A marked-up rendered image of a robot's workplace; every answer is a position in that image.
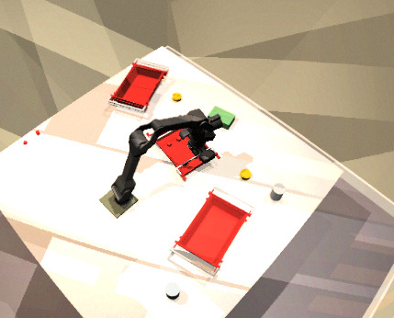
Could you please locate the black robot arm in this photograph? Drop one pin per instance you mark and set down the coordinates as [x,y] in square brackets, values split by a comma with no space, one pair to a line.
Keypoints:
[195,121]

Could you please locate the black cylinder with grey top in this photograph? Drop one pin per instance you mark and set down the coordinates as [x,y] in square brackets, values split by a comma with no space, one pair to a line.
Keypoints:
[277,192]
[172,290]

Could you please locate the short yellow cylinder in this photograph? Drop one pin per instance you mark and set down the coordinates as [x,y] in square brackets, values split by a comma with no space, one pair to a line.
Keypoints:
[245,174]
[176,97]

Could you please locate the green rectangular block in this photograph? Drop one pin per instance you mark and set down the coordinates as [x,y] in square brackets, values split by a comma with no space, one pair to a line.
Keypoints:
[227,117]

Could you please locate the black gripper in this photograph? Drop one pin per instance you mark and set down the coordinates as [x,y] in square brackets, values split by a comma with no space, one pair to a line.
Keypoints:
[197,147]

